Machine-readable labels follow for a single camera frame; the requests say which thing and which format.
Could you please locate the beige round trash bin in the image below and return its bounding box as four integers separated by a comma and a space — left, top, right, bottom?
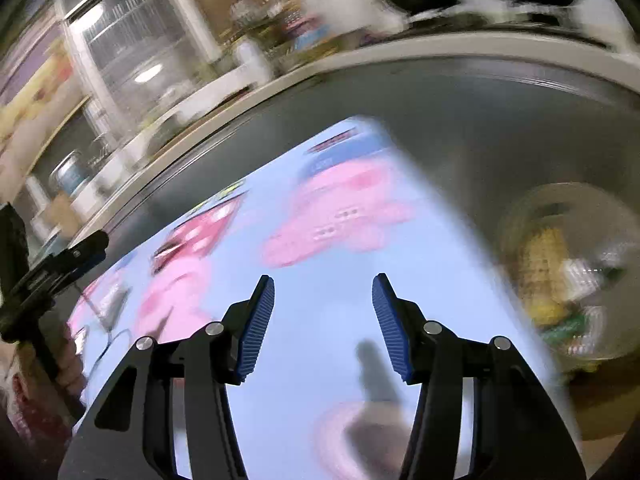
498, 182, 639, 370

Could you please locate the blue pig cartoon tablecloth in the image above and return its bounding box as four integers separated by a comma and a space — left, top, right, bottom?
67, 115, 582, 480

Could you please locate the barred kitchen window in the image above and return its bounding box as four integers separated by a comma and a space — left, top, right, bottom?
70, 0, 205, 129

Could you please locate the white plastic jug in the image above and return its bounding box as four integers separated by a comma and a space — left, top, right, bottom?
234, 37, 274, 88

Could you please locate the person left hand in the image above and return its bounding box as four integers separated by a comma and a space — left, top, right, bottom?
8, 320, 89, 411

